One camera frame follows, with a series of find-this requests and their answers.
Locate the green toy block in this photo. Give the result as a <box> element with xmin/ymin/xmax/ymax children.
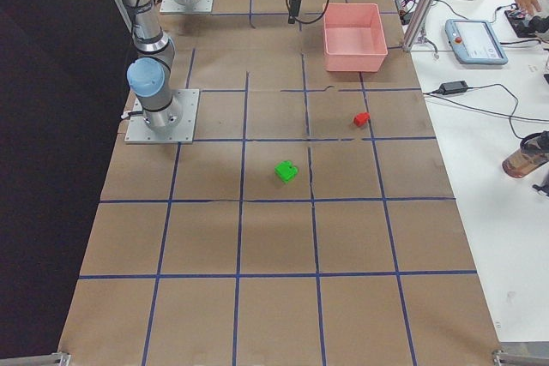
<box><xmin>274</xmin><ymin>160</ymin><xmax>299</xmax><ymax>183</ymax></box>

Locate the pink plastic box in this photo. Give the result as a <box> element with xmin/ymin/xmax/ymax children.
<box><xmin>323</xmin><ymin>3</ymin><xmax>388</xmax><ymax>73</ymax></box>

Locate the red toy block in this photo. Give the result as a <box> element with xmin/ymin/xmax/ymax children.
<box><xmin>353</xmin><ymin>112</ymin><xmax>371</xmax><ymax>128</ymax></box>

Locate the robot teach pendant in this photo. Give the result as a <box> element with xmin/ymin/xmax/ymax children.
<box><xmin>444</xmin><ymin>19</ymin><xmax>508</xmax><ymax>66</ymax></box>

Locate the black power adapter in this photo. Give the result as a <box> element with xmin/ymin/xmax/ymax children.
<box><xmin>437</xmin><ymin>81</ymin><xmax>469</xmax><ymax>96</ymax></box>

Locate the brown paper table cover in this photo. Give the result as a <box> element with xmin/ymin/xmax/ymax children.
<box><xmin>59</xmin><ymin>0</ymin><xmax>498</xmax><ymax>365</ymax></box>

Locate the brown water bottle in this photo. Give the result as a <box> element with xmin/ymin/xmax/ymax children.
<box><xmin>502</xmin><ymin>130</ymin><xmax>548</xmax><ymax>178</ymax></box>

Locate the black power cable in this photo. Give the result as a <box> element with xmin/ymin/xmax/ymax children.
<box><xmin>422</xmin><ymin>82</ymin><xmax>549</xmax><ymax>140</ymax></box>

